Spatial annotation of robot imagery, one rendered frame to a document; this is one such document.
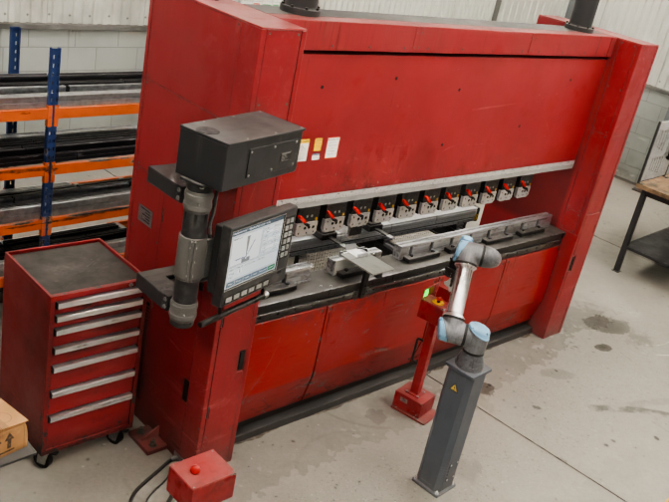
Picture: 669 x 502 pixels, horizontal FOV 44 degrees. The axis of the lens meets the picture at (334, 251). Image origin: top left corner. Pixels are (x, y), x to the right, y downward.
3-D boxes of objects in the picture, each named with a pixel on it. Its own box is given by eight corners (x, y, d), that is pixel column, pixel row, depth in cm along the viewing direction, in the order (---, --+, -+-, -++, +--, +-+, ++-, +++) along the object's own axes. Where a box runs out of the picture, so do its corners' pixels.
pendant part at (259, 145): (198, 343, 339) (227, 143, 305) (154, 318, 350) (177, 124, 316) (273, 306, 380) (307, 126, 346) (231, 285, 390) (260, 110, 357)
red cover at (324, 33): (275, 50, 373) (280, 18, 367) (261, 44, 379) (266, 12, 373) (610, 57, 575) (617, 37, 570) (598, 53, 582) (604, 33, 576)
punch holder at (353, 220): (348, 228, 463) (354, 200, 457) (338, 222, 469) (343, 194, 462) (367, 224, 473) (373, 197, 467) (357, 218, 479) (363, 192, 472)
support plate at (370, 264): (372, 275, 457) (372, 274, 456) (339, 255, 473) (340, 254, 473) (394, 270, 469) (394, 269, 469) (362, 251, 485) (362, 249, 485)
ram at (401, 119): (245, 216, 406) (271, 53, 375) (235, 210, 411) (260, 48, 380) (572, 167, 609) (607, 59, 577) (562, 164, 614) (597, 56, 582)
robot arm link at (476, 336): (485, 357, 422) (492, 334, 417) (459, 351, 423) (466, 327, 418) (485, 346, 433) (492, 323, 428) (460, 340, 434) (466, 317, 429)
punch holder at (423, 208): (419, 215, 504) (425, 190, 497) (409, 210, 509) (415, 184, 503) (435, 212, 514) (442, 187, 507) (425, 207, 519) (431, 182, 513)
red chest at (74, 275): (41, 478, 407) (52, 299, 368) (-2, 422, 439) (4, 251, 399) (131, 447, 441) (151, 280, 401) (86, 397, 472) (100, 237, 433)
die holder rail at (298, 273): (238, 297, 429) (241, 281, 425) (231, 292, 433) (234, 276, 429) (311, 281, 463) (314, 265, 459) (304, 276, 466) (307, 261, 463)
